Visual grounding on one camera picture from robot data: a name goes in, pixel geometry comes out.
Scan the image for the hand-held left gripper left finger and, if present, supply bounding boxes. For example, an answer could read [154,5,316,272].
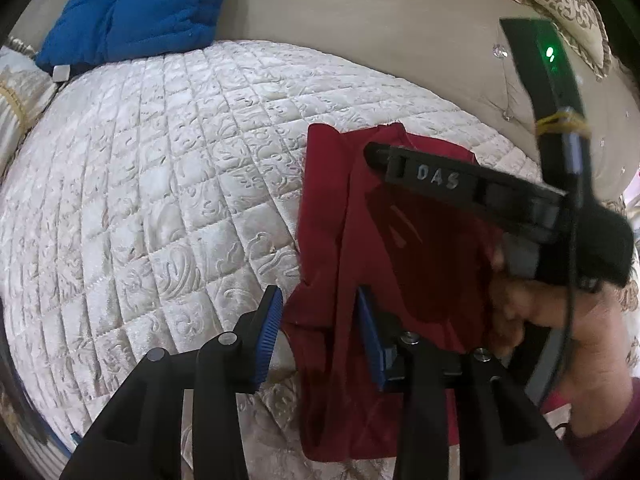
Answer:
[60,285,284,480]

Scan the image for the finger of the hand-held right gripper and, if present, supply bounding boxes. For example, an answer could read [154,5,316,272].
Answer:
[364,141,568,235]

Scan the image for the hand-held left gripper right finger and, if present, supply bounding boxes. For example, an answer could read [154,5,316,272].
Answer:
[355,286,583,480]

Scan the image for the red small garment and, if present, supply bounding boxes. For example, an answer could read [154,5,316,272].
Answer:
[281,122,506,462]

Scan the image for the person's right forearm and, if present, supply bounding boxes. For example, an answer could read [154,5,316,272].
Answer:
[542,280,640,480]

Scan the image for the person's right hand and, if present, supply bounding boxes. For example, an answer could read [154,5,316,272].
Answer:
[487,245,576,358]

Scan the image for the yellow rubber band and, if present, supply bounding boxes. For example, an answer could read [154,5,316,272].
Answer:
[534,112,589,136]

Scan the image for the beige upholstered headboard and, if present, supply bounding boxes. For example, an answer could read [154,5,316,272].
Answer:
[210,0,640,201]

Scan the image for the cream quilted bedspread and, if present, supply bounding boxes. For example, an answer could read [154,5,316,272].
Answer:
[0,40,546,480]

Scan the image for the floral patterned pillow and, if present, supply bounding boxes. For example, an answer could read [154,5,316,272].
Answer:
[0,35,58,176]

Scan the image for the blue quilted cushion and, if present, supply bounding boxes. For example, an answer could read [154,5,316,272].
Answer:
[36,0,240,73]

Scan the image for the black cable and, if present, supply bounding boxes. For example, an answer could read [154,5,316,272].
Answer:
[537,105,601,411]

